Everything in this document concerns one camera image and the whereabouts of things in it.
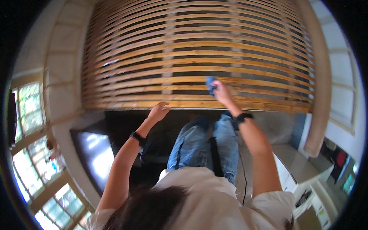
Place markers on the beige upholstered bed frame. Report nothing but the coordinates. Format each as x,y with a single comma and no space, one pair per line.
319,86

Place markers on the person's right hand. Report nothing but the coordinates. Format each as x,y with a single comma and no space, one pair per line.
222,93

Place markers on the wooden slat bed base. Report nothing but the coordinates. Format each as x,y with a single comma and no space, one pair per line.
195,61

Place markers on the black wrist band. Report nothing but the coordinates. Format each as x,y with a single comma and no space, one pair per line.
138,138
243,117

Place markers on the blue cleaning cloth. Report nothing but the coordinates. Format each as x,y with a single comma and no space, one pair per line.
209,81

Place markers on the person's left fingers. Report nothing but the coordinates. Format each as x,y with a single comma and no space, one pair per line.
163,106

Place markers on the wood framed window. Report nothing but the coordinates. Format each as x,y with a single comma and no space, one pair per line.
28,172

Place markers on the person's right fingers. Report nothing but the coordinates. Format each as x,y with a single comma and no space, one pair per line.
216,85

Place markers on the person's left hand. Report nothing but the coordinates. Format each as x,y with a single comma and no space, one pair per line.
157,112

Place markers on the cluttered shelf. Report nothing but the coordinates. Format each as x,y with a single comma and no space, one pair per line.
342,166

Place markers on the white cabinet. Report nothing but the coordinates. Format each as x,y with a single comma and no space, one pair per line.
304,195

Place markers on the white framed window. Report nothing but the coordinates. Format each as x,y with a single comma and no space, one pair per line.
342,74

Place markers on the person's legs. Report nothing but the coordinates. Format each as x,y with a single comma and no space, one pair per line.
192,143

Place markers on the dark glossy bedside table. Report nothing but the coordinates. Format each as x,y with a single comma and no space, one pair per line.
95,158

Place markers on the person's body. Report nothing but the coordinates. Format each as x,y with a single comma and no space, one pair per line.
207,201

